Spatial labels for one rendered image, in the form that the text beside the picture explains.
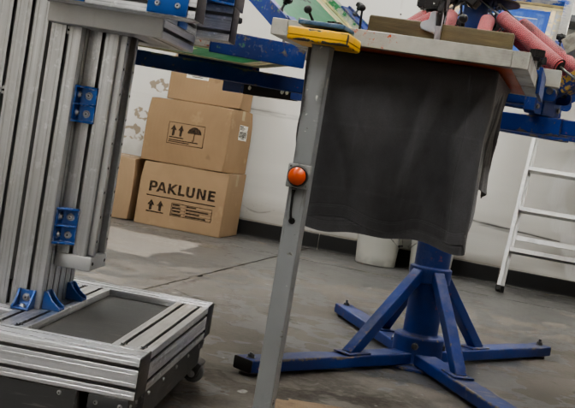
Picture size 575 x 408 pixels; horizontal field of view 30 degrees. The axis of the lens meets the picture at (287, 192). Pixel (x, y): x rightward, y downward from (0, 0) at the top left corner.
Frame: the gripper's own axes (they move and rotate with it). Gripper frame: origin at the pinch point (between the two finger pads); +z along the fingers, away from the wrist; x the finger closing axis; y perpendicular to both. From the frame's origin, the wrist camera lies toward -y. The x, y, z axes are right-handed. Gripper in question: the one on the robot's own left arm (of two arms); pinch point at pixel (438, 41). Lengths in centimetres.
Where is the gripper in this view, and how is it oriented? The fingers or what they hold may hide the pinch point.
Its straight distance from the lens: 305.1
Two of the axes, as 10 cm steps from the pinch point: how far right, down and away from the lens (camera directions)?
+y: -9.5, -1.7, 2.5
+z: -1.6, 9.9, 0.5
